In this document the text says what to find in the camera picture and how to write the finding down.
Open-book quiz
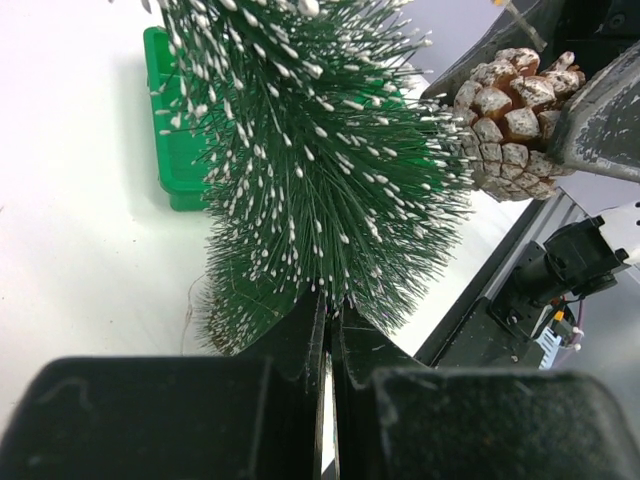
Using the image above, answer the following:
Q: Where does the green plastic tray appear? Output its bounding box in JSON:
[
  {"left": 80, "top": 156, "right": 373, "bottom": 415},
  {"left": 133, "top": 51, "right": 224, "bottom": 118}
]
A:
[{"left": 142, "top": 25, "right": 436, "bottom": 214}]

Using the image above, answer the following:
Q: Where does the small green christmas tree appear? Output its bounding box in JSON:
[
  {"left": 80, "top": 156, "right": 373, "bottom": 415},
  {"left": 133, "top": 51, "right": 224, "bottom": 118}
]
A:
[{"left": 144, "top": 1, "right": 471, "bottom": 354}]

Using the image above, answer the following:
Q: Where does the pine cone pair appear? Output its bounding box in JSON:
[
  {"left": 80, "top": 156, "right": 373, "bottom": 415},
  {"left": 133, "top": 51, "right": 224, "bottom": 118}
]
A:
[{"left": 453, "top": 48, "right": 586, "bottom": 202}]

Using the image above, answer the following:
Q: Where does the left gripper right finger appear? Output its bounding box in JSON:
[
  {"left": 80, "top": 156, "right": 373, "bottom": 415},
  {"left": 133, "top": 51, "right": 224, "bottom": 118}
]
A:
[{"left": 331, "top": 306, "right": 639, "bottom": 479}]

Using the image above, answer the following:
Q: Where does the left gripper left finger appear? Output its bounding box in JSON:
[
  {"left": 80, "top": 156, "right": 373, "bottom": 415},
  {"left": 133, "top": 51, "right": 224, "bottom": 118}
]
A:
[{"left": 1, "top": 291, "right": 326, "bottom": 479}]

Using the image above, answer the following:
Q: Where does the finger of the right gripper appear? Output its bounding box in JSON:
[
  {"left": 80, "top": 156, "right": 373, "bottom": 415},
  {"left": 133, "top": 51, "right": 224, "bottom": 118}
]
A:
[
  {"left": 547, "top": 43, "right": 639, "bottom": 183},
  {"left": 421, "top": 0, "right": 565, "bottom": 100}
]

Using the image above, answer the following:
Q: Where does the fairy light wire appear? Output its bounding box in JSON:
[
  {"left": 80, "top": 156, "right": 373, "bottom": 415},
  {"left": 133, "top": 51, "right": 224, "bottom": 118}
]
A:
[{"left": 182, "top": 272, "right": 211, "bottom": 351}]

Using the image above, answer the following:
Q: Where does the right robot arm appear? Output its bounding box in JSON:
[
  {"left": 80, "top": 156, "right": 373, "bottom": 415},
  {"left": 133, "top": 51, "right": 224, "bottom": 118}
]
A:
[{"left": 427, "top": 1, "right": 639, "bottom": 345}]

